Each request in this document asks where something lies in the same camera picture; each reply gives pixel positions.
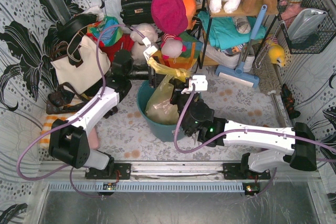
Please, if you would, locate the yellow trash bag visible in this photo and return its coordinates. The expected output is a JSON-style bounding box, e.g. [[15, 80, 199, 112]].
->
[[145, 57, 190, 125]]

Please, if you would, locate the teal trash bin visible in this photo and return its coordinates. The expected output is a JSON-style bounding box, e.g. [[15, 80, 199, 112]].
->
[[136, 81, 181, 142]]

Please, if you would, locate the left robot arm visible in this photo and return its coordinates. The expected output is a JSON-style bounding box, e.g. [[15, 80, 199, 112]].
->
[[48, 76, 132, 170]]

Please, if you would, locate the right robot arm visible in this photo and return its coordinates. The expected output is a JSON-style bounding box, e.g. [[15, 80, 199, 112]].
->
[[169, 75, 317, 174]]

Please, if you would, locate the colourful printed bag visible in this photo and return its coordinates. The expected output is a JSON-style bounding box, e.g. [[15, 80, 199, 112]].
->
[[86, 16, 123, 47]]

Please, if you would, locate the magenta cloth bag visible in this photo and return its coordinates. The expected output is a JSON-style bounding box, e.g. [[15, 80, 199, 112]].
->
[[151, 0, 188, 35]]

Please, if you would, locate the cream canvas tote bag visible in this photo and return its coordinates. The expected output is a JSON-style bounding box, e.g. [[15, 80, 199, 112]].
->
[[51, 35, 111, 94]]

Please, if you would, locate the brown patterned bag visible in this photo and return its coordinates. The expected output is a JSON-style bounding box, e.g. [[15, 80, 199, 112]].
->
[[46, 82, 89, 115]]

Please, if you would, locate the white pink plush doll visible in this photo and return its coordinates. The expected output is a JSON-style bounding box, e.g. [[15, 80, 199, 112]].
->
[[161, 33, 186, 59]]

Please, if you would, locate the rainbow striped cloth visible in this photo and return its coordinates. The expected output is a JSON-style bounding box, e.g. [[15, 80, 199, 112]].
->
[[153, 32, 203, 70]]

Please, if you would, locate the cream plush bear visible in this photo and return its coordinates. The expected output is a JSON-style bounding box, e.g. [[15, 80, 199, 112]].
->
[[130, 23, 158, 61]]

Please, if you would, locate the blue floor mop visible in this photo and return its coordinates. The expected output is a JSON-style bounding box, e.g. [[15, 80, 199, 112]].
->
[[215, 5, 269, 89]]

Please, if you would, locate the black leather handbag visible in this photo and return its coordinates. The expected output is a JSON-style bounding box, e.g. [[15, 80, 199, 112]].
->
[[120, 0, 154, 25]]

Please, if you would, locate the wooden metal shelf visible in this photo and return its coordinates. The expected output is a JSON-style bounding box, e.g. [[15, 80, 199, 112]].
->
[[198, 0, 264, 69]]

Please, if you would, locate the teal folded cloth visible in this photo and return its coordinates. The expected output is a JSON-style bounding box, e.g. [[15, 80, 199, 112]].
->
[[198, 11, 266, 49]]

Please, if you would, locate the orange plush toy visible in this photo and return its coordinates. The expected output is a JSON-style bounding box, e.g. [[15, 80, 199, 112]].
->
[[182, 0, 196, 30]]

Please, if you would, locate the pink glasses case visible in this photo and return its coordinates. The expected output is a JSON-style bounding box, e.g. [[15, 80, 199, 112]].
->
[[88, 127, 99, 150]]

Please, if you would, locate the beige dust mop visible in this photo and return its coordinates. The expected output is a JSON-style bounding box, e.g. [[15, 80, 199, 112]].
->
[[253, 48, 286, 127]]

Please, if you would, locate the black round hat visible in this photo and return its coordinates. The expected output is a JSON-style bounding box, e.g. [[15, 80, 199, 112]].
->
[[56, 13, 98, 41]]

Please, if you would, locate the black orange toy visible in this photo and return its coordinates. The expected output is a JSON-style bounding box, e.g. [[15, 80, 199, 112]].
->
[[280, 83, 301, 120]]

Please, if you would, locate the yellow duck plush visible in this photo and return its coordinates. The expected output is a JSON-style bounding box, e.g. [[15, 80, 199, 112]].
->
[[266, 37, 286, 67]]

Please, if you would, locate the orange checkered cloth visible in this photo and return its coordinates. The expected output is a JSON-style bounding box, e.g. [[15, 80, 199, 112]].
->
[[39, 113, 71, 149]]

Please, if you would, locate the silver foil pouch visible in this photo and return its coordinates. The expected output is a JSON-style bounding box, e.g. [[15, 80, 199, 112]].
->
[[287, 8, 328, 40]]

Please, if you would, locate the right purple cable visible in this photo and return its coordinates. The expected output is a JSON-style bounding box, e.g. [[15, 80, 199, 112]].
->
[[173, 82, 336, 198]]

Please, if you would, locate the purple cable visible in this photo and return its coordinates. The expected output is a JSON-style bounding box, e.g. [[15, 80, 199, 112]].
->
[[173, 82, 336, 198], [16, 24, 148, 198]]

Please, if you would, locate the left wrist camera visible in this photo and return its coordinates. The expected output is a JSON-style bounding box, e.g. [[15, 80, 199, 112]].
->
[[142, 37, 159, 61]]

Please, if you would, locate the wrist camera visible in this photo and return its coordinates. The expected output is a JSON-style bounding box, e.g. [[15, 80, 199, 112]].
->
[[142, 37, 159, 61], [181, 74, 208, 94]]

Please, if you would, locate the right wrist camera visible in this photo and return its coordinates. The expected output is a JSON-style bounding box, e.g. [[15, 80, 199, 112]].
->
[[181, 74, 208, 94]]

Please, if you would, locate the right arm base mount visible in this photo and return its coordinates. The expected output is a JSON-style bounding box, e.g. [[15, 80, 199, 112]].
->
[[223, 163, 271, 180]]

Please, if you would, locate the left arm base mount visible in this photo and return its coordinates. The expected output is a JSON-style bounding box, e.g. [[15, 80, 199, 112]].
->
[[85, 163, 131, 180]]

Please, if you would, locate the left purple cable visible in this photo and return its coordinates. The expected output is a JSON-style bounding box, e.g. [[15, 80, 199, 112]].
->
[[16, 24, 148, 198]]

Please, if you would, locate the black wire basket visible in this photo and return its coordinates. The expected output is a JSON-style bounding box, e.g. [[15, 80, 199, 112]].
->
[[277, 0, 333, 54]]

